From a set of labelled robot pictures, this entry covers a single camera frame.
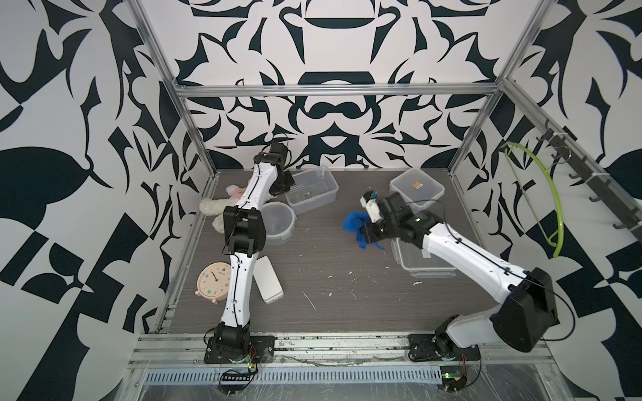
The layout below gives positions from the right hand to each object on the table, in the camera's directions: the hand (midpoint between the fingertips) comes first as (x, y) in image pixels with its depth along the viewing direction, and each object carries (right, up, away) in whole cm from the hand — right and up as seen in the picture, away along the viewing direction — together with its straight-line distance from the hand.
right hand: (360, 227), depth 82 cm
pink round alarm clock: (-49, -18, +3) cm, 52 cm away
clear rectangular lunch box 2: (+27, +13, +23) cm, 38 cm away
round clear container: (-28, +1, +14) cm, 32 cm away
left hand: (-27, +14, +20) cm, 37 cm away
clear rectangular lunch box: (-16, +13, +26) cm, 33 cm away
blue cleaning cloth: (-3, +2, -4) cm, 5 cm away
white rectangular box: (-31, -18, +3) cm, 36 cm away
